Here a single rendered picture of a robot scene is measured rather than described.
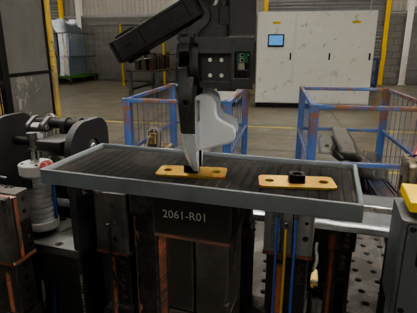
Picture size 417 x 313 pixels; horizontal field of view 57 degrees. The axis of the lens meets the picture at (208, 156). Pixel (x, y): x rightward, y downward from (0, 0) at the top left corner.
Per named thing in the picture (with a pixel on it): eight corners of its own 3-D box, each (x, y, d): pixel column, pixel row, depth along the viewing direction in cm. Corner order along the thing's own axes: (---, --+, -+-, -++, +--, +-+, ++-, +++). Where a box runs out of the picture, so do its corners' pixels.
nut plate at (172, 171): (227, 169, 48) (228, 160, 48) (224, 179, 45) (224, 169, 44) (162, 166, 49) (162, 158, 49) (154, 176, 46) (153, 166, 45)
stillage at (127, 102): (172, 171, 417) (170, 82, 391) (246, 176, 401) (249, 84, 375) (129, 218, 304) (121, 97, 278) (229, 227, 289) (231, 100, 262)
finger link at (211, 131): (233, 179, 42) (236, 94, 40) (180, 176, 43) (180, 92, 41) (236, 172, 45) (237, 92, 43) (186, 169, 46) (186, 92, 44)
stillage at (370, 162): (293, 181, 388) (299, 86, 362) (376, 185, 376) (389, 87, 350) (300, 236, 275) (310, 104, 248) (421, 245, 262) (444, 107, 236)
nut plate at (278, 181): (331, 179, 45) (331, 169, 44) (337, 190, 41) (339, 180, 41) (258, 176, 46) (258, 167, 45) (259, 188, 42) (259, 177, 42)
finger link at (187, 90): (192, 136, 40) (192, 49, 39) (177, 135, 41) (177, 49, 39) (199, 130, 45) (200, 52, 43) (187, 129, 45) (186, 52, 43)
